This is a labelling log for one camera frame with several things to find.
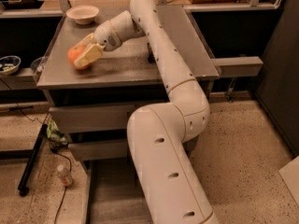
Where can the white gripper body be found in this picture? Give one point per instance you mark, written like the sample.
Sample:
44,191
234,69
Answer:
104,35

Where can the green snack bag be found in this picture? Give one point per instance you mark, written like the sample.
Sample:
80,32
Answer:
56,138

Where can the beige bowl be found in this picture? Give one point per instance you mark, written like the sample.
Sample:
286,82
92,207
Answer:
82,15

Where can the grey side shelf beam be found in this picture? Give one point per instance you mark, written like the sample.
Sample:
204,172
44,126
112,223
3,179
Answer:
238,66

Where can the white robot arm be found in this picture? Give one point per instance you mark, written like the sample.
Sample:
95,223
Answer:
156,133

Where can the white board corner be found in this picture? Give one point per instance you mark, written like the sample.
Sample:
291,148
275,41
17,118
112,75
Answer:
290,176

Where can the clear plastic cup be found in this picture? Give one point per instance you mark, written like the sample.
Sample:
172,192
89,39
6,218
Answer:
38,64

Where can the blue patterned bowl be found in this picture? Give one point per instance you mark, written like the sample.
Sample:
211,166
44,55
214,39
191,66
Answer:
9,64

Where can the grey middle drawer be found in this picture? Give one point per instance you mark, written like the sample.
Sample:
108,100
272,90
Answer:
99,145

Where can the grey drawer cabinet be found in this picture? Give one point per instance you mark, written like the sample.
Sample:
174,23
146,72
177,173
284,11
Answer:
123,75

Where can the clear plastic bottle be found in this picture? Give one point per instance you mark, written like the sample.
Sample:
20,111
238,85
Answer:
64,175

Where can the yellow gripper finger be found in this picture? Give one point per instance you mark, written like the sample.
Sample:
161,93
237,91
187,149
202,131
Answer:
87,40
87,55

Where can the grey top drawer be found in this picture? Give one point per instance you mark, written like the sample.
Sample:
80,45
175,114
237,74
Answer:
92,118

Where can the black metal leg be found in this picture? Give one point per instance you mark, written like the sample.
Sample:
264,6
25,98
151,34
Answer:
22,188

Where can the dark snack bar packet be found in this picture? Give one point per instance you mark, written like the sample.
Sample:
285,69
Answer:
151,58

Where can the orange fruit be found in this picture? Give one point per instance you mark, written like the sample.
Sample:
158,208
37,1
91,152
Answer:
73,53

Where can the grey open bottom drawer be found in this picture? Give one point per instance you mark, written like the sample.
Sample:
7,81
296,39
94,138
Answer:
113,194

